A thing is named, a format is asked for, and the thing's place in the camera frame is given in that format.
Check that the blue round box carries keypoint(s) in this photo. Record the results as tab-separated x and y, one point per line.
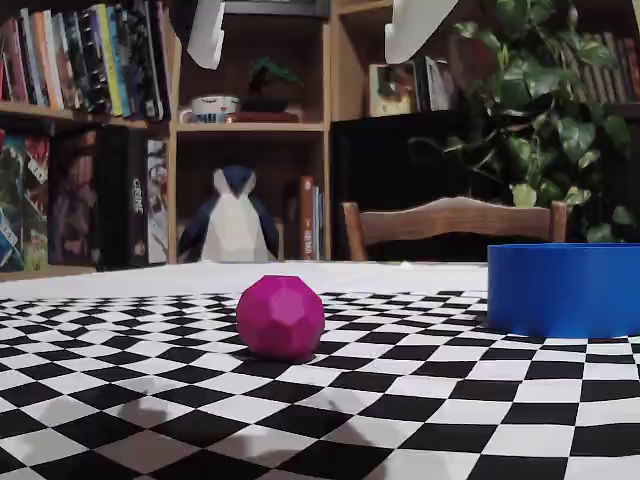
565	290

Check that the pink faceted ball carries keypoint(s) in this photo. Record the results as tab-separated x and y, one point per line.
280	320

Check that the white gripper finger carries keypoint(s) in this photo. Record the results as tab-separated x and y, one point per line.
207	35
410	25

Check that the illustrated cream card box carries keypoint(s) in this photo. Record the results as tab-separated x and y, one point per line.
392	90

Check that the red colourful game box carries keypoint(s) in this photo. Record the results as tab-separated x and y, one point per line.
36	200

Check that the brown book row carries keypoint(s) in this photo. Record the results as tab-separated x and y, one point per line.
610	70

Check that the wooden chair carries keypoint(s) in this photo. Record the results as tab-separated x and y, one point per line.
450	220

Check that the black white checkered mat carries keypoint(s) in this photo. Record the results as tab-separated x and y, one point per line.
320	425

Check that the wooden bookshelf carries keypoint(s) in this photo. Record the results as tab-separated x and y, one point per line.
327	75

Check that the black flat box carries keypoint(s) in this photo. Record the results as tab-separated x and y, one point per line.
275	7

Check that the white face mug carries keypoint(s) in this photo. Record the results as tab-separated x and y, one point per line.
212	110

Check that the paper penguin figure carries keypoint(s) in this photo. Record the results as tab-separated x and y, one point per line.
230	225

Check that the white game box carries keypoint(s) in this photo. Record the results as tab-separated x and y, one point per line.
156	200

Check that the black Crime game box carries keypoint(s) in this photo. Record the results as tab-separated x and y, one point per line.
125	200

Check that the bonsai tree model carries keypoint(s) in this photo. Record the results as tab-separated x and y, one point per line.
270	85

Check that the black cabinet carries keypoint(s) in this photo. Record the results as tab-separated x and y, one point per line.
380	165

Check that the green pothos plant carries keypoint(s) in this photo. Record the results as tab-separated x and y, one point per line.
545	125

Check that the orange spine book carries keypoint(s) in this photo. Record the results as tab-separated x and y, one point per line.
307	220

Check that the yellow book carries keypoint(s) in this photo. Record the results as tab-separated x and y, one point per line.
111	65

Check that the black patterned book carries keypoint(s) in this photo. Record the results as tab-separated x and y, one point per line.
145	60

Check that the dark purple game box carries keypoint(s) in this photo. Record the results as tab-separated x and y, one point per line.
75	200

